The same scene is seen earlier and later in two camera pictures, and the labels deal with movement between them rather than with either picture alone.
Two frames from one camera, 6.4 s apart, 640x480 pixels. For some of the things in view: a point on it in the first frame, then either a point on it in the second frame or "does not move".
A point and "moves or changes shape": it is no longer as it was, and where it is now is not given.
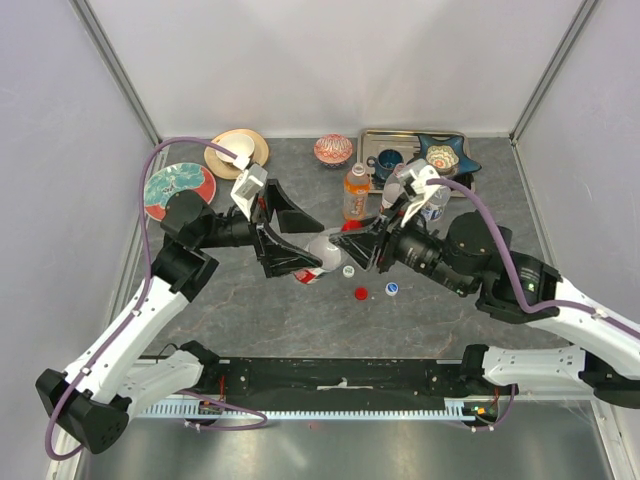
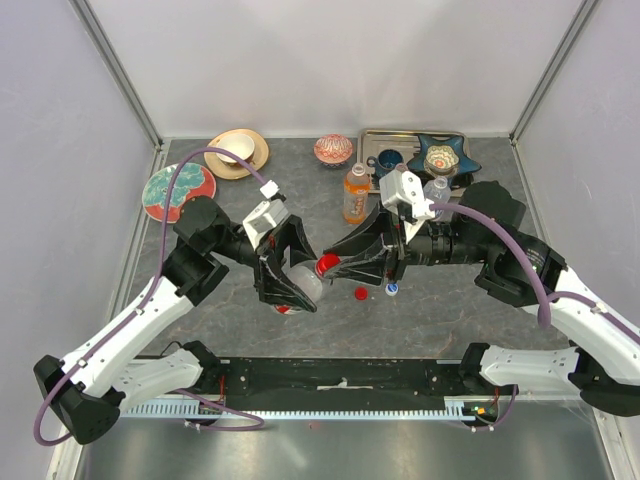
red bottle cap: (361, 293) does not move
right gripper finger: (361, 246) → (371, 268)
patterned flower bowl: (443, 159) does not move
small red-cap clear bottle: (331, 255) moves or changes shape
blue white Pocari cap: (391, 288) does not move
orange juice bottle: (355, 198) does not move
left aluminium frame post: (103, 46) does not move
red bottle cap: (351, 225) → (326, 261)
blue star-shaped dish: (465, 164) does not move
